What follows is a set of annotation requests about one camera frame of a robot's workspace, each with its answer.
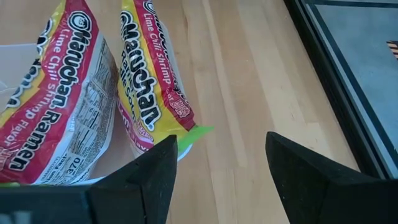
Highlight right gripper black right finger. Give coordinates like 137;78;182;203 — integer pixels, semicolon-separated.
266;132;398;224

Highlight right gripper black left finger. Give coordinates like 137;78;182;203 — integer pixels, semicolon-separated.
0;135;178;224

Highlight black metal table frame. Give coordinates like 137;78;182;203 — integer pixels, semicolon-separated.
283;0;398;180

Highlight clear plastic container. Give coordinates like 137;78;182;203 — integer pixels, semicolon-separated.
0;18;195;187

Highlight lime chili shrimp ramen pack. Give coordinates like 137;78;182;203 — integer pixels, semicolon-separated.
0;0;121;187
116;0;215;156

